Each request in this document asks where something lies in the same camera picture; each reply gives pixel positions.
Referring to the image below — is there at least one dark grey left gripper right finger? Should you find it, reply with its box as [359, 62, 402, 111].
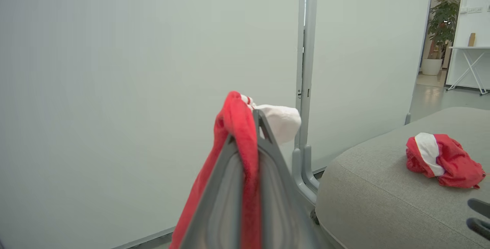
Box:
[253, 109, 321, 249]

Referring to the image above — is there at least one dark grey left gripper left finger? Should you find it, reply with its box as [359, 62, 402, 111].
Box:
[179, 135, 244, 249]

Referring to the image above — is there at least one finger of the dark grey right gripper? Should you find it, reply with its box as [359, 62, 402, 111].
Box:
[466, 218, 490, 241]
[468, 198, 490, 219]

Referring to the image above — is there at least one red garment with white band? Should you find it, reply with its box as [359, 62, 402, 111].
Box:
[405, 133, 487, 189]

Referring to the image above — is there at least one red and white jersey garment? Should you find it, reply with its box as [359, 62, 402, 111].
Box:
[169, 91, 302, 249]

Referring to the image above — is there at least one grey fabric sofa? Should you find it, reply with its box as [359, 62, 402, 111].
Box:
[315, 106, 490, 249]

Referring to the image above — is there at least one white folding table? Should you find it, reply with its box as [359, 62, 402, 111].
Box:
[446, 46, 490, 96]

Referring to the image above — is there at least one large white partition panel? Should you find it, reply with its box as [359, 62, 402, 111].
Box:
[0, 0, 307, 249]

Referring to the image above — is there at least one green potted plant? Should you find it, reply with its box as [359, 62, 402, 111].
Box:
[421, 0, 460, 76]

